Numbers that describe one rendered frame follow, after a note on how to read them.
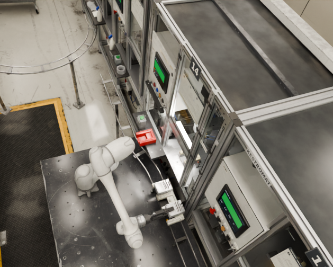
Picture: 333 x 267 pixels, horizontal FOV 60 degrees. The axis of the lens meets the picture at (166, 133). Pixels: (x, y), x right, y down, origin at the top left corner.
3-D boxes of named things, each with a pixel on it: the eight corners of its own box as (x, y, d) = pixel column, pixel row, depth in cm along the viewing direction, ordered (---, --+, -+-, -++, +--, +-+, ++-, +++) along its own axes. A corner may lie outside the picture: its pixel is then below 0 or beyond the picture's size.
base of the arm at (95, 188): (79, 201, 245) (78, 198, 241) (73, 179, 256) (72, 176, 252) (100, 194, 251) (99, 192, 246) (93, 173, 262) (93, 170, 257)
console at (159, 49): (145, 77, 244) (149, 30, 207) (176, 71, 253) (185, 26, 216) (163, 114, 223) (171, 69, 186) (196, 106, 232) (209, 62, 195)
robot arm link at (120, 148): (89, 164, 254) (110, 152, 264) (98, 179, 254) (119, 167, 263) (102, 143, 186) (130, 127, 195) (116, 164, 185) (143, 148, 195)
